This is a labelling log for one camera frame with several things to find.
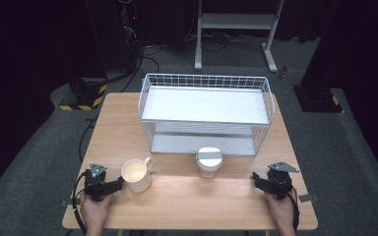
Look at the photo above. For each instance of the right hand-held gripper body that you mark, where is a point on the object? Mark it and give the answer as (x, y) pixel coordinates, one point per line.
(280, 182)

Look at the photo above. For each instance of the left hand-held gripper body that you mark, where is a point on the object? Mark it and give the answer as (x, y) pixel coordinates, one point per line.
(95, 187)

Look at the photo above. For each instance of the cream ceramic mug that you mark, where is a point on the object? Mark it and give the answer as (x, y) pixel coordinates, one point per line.
(137, 175)

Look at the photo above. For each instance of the white lidded cup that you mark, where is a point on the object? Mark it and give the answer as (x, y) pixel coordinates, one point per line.
(209, 162)

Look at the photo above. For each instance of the person's left hand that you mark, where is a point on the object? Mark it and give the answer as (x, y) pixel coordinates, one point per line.
(95, 211)

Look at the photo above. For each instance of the person's right hand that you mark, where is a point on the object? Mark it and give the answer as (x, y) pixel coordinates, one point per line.
(280, 211)

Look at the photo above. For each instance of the black yellow-striped stand base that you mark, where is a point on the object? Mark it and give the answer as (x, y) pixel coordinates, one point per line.
(83, 95)
(320, 100)

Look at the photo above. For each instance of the small red object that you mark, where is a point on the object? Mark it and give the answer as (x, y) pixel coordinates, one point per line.
(283, 72)

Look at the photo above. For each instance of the black equipment tower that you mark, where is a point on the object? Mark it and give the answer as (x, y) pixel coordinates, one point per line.
(129, 36)

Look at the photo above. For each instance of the white metal stand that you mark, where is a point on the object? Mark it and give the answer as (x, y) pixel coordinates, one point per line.
(238, 21)

